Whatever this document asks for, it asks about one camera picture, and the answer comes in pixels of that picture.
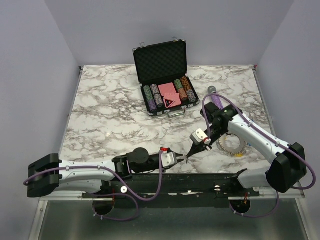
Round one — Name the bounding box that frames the silver disc keyring holder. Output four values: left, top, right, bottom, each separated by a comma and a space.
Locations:
216, 133, 247, 157

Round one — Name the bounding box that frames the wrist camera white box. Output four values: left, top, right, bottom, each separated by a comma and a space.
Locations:
159, 147, 178, 169
190, 128, 211, 146

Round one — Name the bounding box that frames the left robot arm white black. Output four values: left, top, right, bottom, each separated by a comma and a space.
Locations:
23, 147, 187, 198

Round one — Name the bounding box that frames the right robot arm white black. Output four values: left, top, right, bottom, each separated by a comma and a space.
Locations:
187, 102, 307, 196

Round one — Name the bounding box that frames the pink playing card deck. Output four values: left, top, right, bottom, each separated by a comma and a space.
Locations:
158, 82, 182, 109

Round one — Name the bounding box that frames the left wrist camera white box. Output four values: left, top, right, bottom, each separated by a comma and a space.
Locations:
159, 147, 178, 169

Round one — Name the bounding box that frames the purple glitter toy microphone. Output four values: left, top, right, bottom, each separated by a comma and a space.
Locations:
207, 86, 224, 110

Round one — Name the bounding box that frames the black poker chip case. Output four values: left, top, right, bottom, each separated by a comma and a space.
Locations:
133, 39, 200, 117

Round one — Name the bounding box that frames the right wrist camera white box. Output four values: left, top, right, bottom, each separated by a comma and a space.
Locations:
190, 128, 211, 146

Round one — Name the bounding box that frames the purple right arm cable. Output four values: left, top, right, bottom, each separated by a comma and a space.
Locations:
201, 93, 316, 218

